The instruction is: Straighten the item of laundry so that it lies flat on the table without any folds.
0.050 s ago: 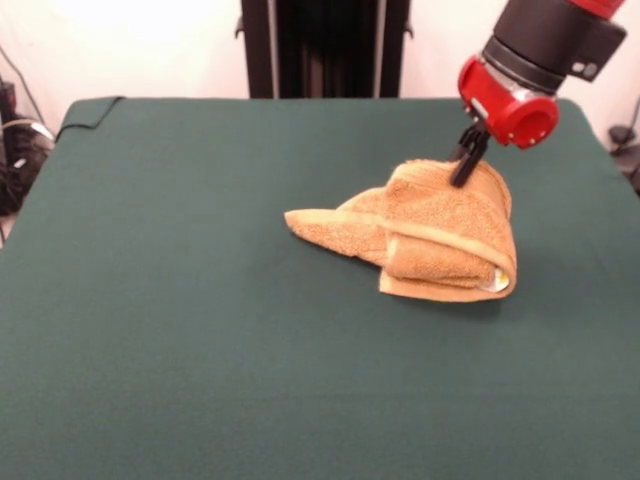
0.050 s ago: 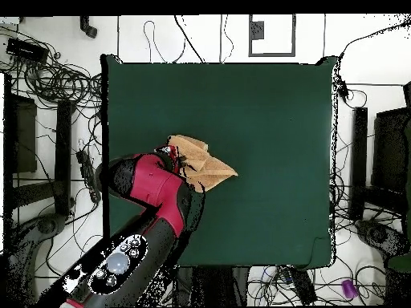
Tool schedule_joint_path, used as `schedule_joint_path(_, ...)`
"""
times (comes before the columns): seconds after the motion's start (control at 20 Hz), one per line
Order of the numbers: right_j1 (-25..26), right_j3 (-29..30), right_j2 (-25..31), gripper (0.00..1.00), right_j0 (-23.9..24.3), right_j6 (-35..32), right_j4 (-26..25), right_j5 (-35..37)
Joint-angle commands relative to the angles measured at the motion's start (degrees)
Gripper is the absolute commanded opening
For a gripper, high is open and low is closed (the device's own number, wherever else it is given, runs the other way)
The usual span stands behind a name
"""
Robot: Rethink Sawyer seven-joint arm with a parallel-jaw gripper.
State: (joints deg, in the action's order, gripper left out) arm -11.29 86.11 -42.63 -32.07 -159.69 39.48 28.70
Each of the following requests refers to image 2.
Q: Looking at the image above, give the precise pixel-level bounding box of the tan terry towel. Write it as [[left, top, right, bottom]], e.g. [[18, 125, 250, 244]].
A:
[[166, 134, 239, 194]]

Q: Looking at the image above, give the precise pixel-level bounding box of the long black power strip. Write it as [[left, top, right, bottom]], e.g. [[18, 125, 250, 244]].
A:
[[75, 150, 101, 204]]

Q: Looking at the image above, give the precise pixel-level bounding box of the dark green table cloth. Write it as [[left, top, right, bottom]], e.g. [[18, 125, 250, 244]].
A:
[[100, 53, 338, 270]]

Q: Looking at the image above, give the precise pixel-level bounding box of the black stand bar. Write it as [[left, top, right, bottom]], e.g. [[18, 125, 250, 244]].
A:
[[54, 99, 76, 217], [348, 107, 368, 221]]

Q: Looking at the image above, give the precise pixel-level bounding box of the grey chair base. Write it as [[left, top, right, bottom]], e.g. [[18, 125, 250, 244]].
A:
[[9, 213, 68, 307], [354, 219, 411, 257]]

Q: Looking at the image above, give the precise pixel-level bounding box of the dark grey square plate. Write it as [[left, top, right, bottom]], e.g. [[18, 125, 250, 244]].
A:
[[249, 20, 265, 40]]

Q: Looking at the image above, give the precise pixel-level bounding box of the black cabinet panel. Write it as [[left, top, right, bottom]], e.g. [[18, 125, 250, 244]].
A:
[[371, 107, 411, 193], [2, 72, 38, 225]]

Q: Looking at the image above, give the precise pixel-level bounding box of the black angled object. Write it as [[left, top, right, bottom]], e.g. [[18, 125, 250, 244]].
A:
[[79, 15, 98, 39]]

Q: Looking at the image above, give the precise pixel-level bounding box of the black plug adapter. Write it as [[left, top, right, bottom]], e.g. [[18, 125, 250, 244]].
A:
[[336, 79, 351, 100]]

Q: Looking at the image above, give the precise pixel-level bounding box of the black rectangular box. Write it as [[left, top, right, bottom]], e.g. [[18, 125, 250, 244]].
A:
[[6, 37, 50, 63]]

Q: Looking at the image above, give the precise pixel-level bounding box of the wide black power strip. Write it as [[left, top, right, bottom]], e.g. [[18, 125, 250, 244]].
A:
[[287, 267, 319, 306]]

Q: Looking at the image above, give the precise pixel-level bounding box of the purple object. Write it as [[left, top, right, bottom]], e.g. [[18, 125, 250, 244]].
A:
[[340, 278, 359, 300]]

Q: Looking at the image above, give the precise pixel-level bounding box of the thick black cable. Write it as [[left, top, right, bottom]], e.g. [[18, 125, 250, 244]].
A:
[[173, 14, 206, 64]]

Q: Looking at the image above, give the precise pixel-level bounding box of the thin looped black cable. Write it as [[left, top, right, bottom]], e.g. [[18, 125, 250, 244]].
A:
[[143, 20, 187, 64]]

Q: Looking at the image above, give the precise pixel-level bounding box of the grey rectangular frame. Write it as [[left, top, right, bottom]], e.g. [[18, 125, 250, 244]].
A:
[[248, 14, 296, 58]]

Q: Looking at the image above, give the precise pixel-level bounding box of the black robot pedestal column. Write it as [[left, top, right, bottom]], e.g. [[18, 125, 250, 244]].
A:
[[176, 265, 250, 307]]

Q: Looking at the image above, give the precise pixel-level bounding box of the tangled black cable bundle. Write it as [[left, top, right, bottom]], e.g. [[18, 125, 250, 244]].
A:
[[0, 25, 104, 111]]

